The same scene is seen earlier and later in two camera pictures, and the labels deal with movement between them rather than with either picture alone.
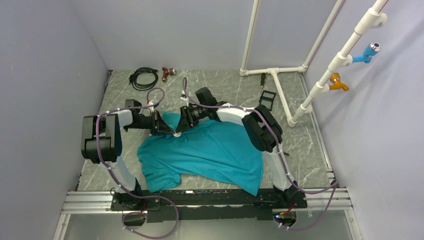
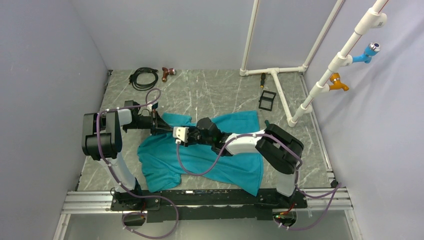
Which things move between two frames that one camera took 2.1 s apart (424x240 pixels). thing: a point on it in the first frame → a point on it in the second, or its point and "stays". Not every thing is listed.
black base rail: x=180 y=204 stays
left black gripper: x=158 y=124 stays
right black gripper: x=186 y=119 → x=191 y=129
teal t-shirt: x=220 y=152 stays
